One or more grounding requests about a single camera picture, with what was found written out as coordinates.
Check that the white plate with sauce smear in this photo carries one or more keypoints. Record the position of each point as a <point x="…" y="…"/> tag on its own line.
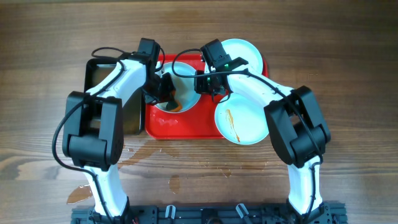
<point x="241" y="121"/>

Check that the red plastic tray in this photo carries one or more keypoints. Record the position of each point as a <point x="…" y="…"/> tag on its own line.
<point x="196" y="123"/>

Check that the orange green sponge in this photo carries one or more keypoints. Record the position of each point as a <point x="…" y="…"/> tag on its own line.
<point x="174" y="105"/>

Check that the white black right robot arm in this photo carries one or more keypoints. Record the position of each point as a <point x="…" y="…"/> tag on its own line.
<point x="296" y="127"/>

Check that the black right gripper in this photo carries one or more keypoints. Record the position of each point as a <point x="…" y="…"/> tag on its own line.
<point x="199" y="88"/>

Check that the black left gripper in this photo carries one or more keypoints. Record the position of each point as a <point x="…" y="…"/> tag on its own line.
<point x="164" y="97"/>

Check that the black water tray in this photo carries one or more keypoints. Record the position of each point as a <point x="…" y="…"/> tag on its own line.
<point x="133" y="111"/>

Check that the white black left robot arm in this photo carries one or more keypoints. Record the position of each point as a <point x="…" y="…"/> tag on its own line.
<point x="93" y="132"/>

